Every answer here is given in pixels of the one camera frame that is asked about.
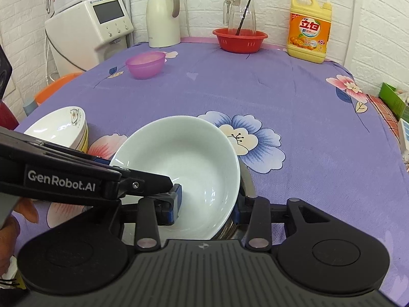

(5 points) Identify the white plate with flower print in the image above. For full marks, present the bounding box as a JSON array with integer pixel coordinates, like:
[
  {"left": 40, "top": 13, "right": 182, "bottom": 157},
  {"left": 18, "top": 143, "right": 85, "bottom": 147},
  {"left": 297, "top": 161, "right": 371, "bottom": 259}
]
[{"left": 24, "top": 106, "right": 87, "bottom": 150}]

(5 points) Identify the yellow plastic plate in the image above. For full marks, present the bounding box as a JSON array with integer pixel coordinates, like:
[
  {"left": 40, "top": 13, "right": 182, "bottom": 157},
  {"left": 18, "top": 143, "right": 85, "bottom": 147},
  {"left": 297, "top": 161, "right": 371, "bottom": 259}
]
[{"left": 78, "top": 133, "right": 88, "bottom": 153}]

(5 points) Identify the stainless steel bowl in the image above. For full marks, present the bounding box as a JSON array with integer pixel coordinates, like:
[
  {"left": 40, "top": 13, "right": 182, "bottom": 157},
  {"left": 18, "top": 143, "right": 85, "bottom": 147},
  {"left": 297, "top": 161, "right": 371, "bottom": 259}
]
[{"left": 212, "top": 159, "right": 256, "bottom": 242}]

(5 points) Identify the ceramic bowl red pattern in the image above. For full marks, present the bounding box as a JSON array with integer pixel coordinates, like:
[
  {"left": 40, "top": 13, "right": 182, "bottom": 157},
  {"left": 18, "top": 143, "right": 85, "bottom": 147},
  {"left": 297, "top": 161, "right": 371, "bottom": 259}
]
[{"left": 110, "top": 116, "right": 241, "bottom": 243}]

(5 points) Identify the purple plastic bowl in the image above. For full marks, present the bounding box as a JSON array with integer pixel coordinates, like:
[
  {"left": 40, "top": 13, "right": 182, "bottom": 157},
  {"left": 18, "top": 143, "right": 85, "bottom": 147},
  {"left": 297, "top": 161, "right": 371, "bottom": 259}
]
[{"left": 126, "top": 51, "right": 166, "bottom": 80}]

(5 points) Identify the white plate with rim line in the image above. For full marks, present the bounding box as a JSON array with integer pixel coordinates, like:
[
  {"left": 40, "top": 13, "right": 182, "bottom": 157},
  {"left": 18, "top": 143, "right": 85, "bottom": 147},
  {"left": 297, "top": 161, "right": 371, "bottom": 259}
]
[{"left": 76, "top": 124, "right": 89, "bottom": 152}]

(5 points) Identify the person left hand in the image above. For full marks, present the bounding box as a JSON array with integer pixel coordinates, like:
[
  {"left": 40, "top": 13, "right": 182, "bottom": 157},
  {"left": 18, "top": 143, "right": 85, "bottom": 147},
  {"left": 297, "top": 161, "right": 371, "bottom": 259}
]
[{"left": 0, "top": 198, "right": 39, "bottom": 275}]

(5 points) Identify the red chair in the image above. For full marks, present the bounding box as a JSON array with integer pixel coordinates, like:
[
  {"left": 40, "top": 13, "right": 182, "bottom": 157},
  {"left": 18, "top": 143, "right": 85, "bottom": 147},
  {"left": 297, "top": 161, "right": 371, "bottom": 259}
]
[{"left": 0, "top": 101, "right": 19, "bottom": 130}]

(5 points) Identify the grey blue cup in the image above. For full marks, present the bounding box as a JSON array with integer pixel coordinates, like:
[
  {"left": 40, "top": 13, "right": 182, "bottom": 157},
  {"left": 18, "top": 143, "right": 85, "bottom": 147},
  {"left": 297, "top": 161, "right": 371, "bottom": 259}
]
[{"left": 23, "top": 98, "right": 38, "bottom": 116}]

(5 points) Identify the orange plastic basin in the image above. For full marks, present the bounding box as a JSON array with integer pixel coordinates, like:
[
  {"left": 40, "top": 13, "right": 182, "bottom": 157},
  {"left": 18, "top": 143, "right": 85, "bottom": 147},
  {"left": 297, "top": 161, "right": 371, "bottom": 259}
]
[{"left": 34, "top": 73, "right": 82, "bottom": 105}]

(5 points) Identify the purple floral tablecloth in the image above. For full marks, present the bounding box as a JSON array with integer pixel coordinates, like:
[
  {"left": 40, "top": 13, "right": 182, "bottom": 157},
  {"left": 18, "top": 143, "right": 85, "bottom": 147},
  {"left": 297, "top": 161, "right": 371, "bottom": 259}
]
[{"left": 18, "top": 43, "right": 408, "bottom": 305}]

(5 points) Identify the white water dispenser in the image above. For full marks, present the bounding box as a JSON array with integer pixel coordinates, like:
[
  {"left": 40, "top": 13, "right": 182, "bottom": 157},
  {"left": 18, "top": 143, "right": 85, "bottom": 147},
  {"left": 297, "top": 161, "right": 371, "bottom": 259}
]
[{"left": 45, "top": 0, "right": 134, "bottom": 76}]

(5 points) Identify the green box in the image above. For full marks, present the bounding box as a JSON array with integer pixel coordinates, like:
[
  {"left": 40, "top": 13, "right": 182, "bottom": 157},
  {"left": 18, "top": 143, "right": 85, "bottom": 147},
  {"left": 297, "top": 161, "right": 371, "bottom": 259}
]
[{"left": 379, "top": 82, "right": 409, "bottom": 122}]

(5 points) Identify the white thermos jug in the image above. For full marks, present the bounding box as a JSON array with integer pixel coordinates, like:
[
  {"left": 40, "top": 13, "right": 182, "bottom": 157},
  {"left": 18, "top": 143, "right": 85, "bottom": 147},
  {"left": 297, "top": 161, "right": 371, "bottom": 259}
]
[{"left": 146, "top": 0, "right": 180, "bottom": 48}]

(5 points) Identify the red plastic basket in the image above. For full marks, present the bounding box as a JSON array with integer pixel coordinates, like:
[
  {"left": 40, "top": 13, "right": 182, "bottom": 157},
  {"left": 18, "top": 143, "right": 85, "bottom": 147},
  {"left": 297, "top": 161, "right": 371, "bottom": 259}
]
[{"left": 213, "top": 28, "right": 268, "bottom": 54}]

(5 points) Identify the yellow dish soap bottle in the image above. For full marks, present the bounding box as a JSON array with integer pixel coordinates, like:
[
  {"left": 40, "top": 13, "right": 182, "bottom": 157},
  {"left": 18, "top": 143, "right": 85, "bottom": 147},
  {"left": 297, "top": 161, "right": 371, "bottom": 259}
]
[{"left": 286, "top": 0, "right": 332, "bottom": 64}]

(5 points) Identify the glass pitcher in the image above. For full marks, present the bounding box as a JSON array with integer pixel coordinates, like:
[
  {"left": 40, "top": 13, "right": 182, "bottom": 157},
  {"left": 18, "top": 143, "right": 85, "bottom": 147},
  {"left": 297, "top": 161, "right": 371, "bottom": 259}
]
[{"left": 223, "top": 0, "right": 256, "bottom": 35}]

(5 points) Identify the black stirring stick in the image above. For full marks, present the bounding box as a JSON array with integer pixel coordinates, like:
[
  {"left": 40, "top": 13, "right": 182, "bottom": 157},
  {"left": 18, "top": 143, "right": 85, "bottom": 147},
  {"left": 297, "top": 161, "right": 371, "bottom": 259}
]
[{"left": 236, "top": 0, "right": 252, "bottom": 35}]

